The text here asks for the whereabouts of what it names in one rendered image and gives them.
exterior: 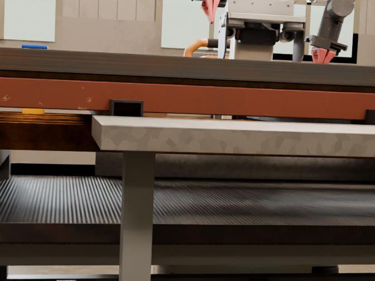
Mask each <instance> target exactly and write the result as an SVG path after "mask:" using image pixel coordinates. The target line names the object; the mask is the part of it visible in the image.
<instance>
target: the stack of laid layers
mask: <svg viewBox="0 0 375 281"><path fill-rule="evenodd" d="M0 70H18V71H42V72H66V73H79V74H103V75H128V76H152V77H176V78H189V79H214V80H238V81H262V82H275V83H299V84H324V85H348V86H372V87H375V67H372V66H350V65H329V64H307V63H295V62H274V61H252V60H231V59H209V58H197V57H176V56H154V55H132V54H110V53H99V52H77V51H55V50H34V49H12V48H1V47H0Z"/></svg>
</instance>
